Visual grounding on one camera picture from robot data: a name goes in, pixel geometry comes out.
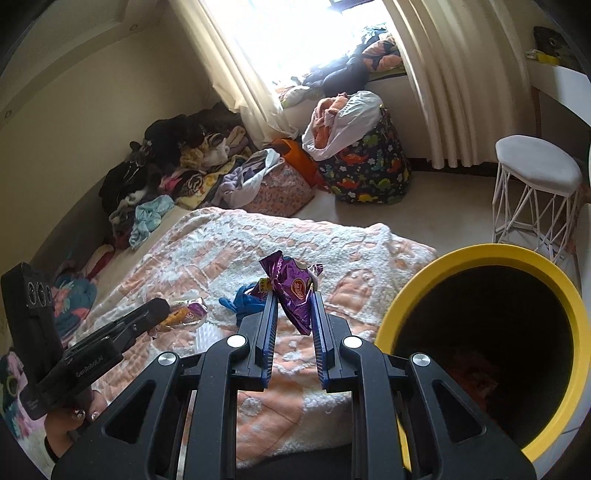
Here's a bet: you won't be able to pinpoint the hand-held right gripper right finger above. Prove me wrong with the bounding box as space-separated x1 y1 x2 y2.
310 288 539 480

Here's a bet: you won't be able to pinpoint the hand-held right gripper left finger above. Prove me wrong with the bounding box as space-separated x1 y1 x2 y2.
51 288 280 480

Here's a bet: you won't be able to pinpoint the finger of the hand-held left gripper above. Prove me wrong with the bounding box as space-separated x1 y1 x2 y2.
68 298 171 357

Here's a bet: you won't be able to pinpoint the small orange snack wrapper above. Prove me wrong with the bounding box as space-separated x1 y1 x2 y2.
157 298 206 330

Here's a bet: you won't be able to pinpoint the purple snack packet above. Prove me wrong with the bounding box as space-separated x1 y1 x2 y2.
259 250 324 336

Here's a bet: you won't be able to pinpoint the yellow round bin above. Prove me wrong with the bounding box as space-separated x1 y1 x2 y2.
374 244 591 467

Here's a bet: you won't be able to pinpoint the person's left hand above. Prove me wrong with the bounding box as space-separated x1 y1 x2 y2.
44 388 105 462

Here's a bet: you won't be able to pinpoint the blue floral cloth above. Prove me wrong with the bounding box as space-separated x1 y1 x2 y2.
51 270 98 333

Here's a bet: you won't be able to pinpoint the blue plastic bag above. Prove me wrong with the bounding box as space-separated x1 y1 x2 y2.
219 284 269 326

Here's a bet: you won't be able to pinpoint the pink and white cloth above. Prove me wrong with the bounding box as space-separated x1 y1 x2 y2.
76 242 116 280

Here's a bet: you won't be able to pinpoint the pink and white blanket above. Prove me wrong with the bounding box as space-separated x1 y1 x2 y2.
55 208 439 462

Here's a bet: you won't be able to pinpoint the pink floral bag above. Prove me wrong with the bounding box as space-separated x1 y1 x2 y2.
256 164 317 217

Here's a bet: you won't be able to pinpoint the red plastic bag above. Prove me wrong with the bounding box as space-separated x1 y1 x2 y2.
443 351 504 402

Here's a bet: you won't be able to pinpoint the white and grey cloth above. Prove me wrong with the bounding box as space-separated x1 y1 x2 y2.
215 148 284 210

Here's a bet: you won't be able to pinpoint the pile of clothes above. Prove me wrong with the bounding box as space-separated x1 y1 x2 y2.
97 104 259 250

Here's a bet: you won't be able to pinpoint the dinosaur print laundry basket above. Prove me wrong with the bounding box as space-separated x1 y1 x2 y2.
318 108 413 205

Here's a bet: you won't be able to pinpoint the orange bag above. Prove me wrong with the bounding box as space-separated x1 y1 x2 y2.
270 136 331 188

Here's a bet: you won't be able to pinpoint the pink clothes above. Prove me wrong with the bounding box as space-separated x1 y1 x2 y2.
311 92 349 146

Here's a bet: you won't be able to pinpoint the white plastic bag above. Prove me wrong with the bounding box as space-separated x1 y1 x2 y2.
301 90 386 161

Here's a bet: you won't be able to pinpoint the cream curtain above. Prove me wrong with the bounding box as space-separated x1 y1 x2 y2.
168 0 296 151
383 0 536 169

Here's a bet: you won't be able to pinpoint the heap of dark clothes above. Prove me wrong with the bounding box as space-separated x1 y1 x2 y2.
274 25 407 109

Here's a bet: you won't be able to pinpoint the white dressing table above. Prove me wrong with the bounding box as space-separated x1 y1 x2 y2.
526 55 591 134

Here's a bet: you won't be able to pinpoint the white wire stool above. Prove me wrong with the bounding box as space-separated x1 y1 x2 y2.
492 135 585 259

